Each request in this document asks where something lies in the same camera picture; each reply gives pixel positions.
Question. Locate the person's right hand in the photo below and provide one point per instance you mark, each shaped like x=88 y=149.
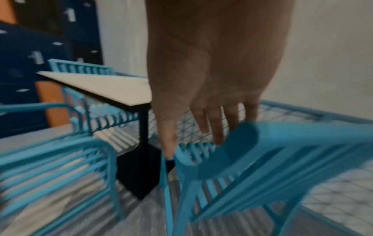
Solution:
x=215 y=57

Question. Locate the blue slatted metal chair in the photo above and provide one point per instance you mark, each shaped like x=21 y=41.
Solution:
x=78 y=68
x=58 y=159
x=276 y=138

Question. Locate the orange panel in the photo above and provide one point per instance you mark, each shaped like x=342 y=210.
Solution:
x=54 y=103

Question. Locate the dark blue locker cabinet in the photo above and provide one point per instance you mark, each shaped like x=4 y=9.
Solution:
x=26 y=46

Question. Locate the white table with black pedestal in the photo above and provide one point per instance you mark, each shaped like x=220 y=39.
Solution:
x=110 y=87

